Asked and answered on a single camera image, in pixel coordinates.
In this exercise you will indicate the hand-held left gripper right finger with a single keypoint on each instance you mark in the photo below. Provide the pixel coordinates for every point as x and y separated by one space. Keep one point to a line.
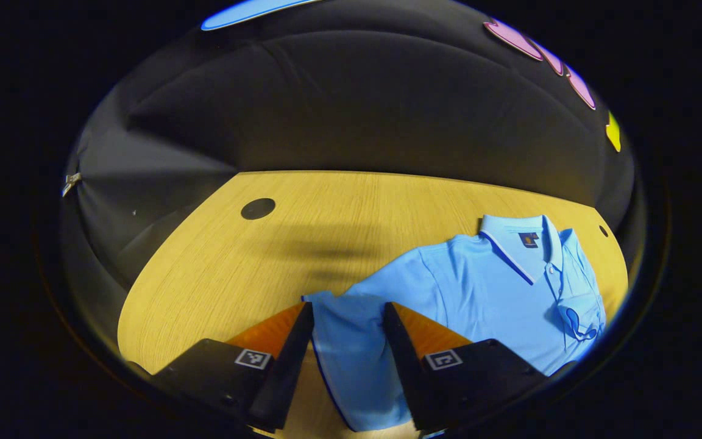
403 366

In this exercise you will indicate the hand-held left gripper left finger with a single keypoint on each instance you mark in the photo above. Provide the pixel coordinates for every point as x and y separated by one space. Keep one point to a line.
287 372

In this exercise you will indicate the silver metal cloth clip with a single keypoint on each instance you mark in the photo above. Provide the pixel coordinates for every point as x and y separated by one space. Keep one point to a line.
70 182

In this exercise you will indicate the light blue T-shirt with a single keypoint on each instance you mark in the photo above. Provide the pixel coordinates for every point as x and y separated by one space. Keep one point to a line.
467 286

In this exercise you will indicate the black backdrop cloth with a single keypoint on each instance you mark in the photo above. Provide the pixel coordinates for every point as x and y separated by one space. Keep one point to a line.
357 91

